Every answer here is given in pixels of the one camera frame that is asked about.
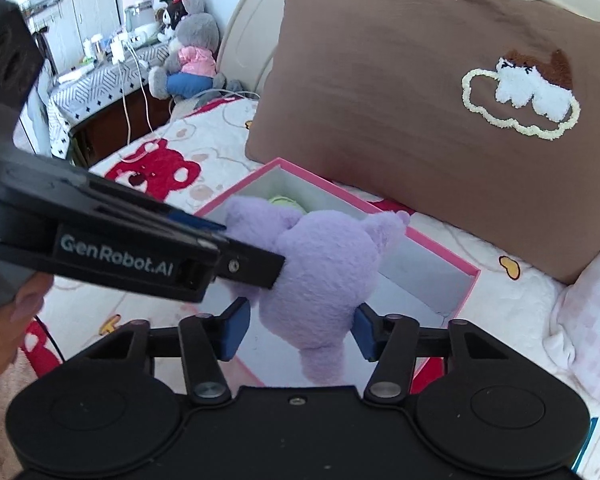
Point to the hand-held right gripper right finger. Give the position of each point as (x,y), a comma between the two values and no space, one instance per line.
(366,335)

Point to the green yarn ball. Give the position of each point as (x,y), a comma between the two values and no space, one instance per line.
(285,203)

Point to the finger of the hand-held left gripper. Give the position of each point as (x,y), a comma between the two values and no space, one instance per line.
(250,265)
(200,223)

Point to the white power adapter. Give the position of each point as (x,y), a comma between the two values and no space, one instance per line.
(120,50)

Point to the white cabinet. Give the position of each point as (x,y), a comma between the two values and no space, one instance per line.
(80,0)

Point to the wooden nightstand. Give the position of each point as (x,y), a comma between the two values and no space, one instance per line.
(110,125)

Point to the pink checked pillow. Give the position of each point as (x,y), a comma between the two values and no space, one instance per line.
(595,320)

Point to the grey plush rabbit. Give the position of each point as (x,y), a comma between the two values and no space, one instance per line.
(195,30)

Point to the person's left hand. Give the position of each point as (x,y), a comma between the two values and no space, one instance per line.
(0,340)

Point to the white kettle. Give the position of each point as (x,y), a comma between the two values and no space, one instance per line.
(139,19)

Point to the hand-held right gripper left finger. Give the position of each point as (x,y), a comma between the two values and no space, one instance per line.
(235,332)

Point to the desk with patterned cloth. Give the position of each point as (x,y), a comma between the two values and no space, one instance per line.
(95,85)

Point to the printed bear blanket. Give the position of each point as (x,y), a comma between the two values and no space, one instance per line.
(505,300)

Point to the black and white plush toy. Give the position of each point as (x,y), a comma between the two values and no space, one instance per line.
(170,20)

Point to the pink cardboard box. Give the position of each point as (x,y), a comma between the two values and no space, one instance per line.
(420,280)

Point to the brown pillow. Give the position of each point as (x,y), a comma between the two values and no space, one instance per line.
(405,110)

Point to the cream headboard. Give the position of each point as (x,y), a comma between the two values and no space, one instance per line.
(260,20)

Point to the purple plush toy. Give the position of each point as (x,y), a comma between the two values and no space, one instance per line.
(320,270)

